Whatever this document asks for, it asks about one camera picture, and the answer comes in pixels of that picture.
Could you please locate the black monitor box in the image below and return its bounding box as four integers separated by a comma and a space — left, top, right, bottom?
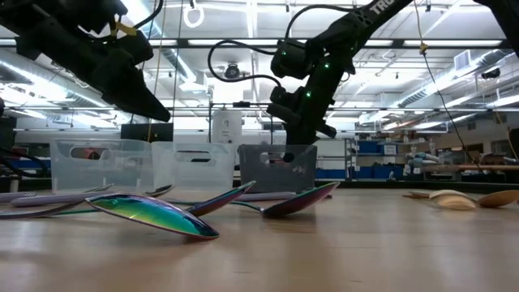
120, 122, 175, 144

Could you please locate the white ceiling vent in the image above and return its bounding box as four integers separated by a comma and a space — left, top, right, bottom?
453, 49, 472, 73

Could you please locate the clear plastic bin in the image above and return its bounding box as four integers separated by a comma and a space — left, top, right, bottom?
50, 138, 157, 194
152, 140, 238, 191

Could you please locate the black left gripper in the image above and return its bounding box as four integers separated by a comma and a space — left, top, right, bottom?
14, 23, 172, 123

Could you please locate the yellow hanging cable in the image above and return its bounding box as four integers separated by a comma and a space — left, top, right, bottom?
412, 0, 431, 56

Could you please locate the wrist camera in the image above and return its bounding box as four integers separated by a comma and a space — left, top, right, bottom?
127, 28, 156, 67
266, 84, 304, 125

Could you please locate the yellow tape tag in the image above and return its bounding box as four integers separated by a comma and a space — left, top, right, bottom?
108, 16, 138, 38

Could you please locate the white hanging ring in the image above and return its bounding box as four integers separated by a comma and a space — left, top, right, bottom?
182, 2, 206, 29

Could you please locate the black metal stand frame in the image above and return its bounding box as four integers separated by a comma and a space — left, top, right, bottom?
208, 101, 274, 146

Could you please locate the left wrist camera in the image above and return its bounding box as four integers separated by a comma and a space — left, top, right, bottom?
127, 28, 156, 67

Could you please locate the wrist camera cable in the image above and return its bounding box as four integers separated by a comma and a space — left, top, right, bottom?
132, 0, 165, 30
207, 3, 358, 88

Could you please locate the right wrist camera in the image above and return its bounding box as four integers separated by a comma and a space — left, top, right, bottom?
266, 84, 304, 125

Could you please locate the grey plastic bin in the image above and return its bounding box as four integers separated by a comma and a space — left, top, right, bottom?
238, 144, 318, 194

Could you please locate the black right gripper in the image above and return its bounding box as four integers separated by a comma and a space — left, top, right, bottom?
282, 74, 346, 164

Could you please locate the rainbow metal spoon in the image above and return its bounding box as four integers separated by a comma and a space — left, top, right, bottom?
52, 180, 257, 218
0, 191, 221, 240
165, 181, 341, 219

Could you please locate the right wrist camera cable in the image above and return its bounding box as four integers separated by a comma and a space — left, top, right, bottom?
207, 3, 358, 88

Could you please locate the white sheet on stand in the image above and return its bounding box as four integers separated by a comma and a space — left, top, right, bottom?
211, 109, 243, 148

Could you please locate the black hanging cord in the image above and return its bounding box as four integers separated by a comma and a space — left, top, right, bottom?
171, 0, 184, 125

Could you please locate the round ceiling camera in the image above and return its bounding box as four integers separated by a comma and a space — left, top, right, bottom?
224, 62, 242, 81

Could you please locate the shelf with blue bins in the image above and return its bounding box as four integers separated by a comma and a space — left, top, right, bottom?
344, 137, 405, 182

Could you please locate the black aluminium table frame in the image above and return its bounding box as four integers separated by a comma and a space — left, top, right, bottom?
0, 178, 519, 195

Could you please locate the dark monitor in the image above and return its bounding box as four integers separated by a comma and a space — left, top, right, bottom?
0, 115, 17, 153

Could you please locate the yellowish hanging cord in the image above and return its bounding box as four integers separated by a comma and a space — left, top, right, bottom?
146, 0, 168, 143

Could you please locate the black hanging cable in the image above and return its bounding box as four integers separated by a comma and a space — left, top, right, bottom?
423, 52, 483, 174

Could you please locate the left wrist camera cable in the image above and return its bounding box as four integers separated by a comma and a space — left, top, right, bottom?
132, 0, 165, 30

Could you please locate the long wooden plank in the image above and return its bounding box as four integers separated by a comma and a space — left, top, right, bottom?
421, 163, 519, 172

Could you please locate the overhead light bar beam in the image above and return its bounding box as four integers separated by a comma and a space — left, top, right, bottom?
0, 37, 519, 50

